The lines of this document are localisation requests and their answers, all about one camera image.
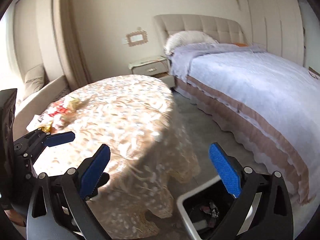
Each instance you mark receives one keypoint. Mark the crumpled cream paper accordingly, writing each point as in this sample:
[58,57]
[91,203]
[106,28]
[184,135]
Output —
[72,104]

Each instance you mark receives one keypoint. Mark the beige bedside table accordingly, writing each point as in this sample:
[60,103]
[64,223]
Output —
[156,66]

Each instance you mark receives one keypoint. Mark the white fluffy pillow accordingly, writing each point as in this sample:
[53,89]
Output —
[183,38]

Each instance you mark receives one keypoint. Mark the beige drape curtain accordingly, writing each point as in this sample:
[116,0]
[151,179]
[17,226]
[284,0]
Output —
[69,51]

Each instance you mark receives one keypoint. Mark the beige window seat cushion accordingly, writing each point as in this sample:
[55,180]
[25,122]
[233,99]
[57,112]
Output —
[37,103]

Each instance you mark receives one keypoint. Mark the white trash bin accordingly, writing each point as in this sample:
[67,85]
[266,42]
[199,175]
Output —
[203,208]

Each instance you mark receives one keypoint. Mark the beige throw pillow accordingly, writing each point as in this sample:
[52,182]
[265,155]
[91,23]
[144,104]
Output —
[34,80]

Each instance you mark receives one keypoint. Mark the beige wardrobe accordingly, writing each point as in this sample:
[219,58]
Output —
[277,27]

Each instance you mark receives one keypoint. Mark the yellow snack wrapper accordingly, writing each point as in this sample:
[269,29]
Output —
[47,127]

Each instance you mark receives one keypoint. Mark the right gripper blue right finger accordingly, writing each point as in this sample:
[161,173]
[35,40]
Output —
[273,218]

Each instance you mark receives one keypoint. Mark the beige tufted headboard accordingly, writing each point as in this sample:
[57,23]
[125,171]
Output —
[221,29]

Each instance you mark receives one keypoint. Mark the gold embroidered tablecloth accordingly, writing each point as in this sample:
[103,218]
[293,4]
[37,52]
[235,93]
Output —
[136,116]

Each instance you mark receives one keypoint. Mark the red orange snack packet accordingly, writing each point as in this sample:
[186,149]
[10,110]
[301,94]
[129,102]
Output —
[57,109]

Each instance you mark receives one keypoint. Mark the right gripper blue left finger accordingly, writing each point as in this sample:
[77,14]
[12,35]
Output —
[58,208]

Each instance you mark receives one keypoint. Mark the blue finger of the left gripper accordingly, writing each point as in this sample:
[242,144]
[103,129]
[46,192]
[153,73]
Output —
[52,140]

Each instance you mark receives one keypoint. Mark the framed wall switch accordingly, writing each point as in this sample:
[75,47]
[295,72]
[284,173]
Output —
[137,38]

